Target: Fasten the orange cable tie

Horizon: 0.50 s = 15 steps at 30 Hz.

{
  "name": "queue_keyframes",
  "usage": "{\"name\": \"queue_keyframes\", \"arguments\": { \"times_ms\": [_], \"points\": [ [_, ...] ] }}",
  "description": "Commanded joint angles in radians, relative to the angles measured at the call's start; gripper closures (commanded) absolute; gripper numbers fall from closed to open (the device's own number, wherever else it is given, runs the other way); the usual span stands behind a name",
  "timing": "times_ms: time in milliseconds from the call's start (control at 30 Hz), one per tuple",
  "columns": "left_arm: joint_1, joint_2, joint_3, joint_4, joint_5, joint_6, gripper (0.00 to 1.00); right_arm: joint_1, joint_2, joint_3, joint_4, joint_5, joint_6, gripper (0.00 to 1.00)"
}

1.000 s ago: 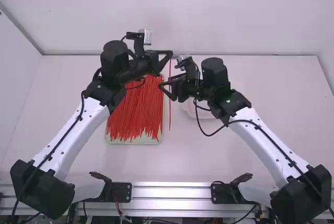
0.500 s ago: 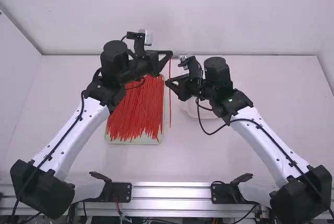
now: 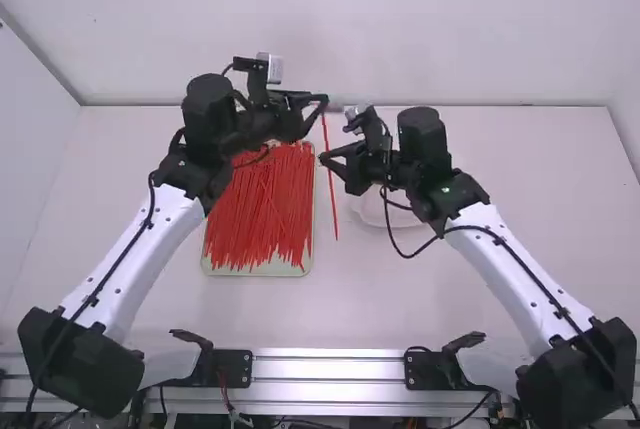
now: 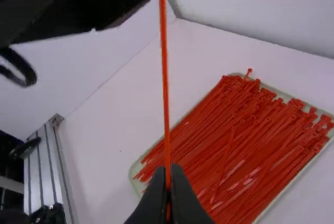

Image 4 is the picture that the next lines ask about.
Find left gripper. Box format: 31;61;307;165
0;0;123;49

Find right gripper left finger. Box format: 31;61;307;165
124;166;168;224

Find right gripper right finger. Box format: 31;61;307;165
170;163;212;224

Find orange cable tie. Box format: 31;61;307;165
157;0;173;224

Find pale tray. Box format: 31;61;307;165
127;72;334;224

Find silver rails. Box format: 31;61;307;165
9;113;76;224

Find black cable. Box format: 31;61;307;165
0;48;38;88

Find row of orange cable ties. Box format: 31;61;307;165
133;68;334;224

